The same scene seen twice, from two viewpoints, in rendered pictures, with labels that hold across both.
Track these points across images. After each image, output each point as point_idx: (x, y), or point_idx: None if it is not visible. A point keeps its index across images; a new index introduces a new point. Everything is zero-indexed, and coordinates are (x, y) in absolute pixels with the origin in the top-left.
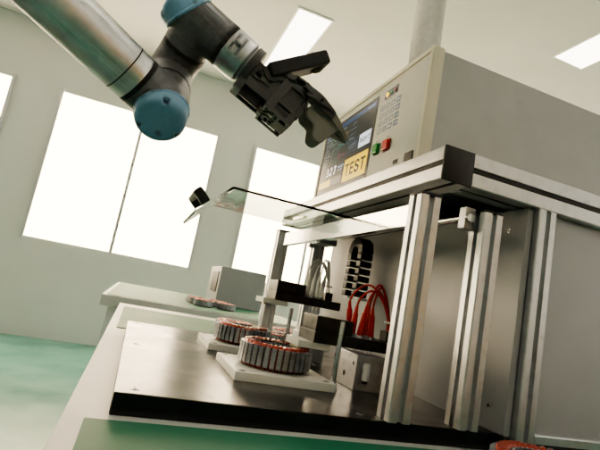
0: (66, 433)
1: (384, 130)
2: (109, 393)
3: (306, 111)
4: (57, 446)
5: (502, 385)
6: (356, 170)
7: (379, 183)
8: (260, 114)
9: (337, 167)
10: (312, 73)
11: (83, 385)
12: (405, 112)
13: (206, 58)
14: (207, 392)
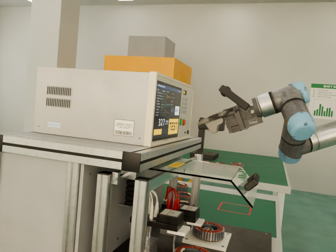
0: (278, 235)
1: (182, 113)
2: (272, 246)
3: (224, 120)
4: (279, 232)
5: (161, 198)
6: (174, 130)
7: (192, 145)
8: (242, 125)
9: (165, 121)
10: (224, 96)
11: (280, 250)
12: (187, 110)
13: (280, 112)
14: (245, 231)
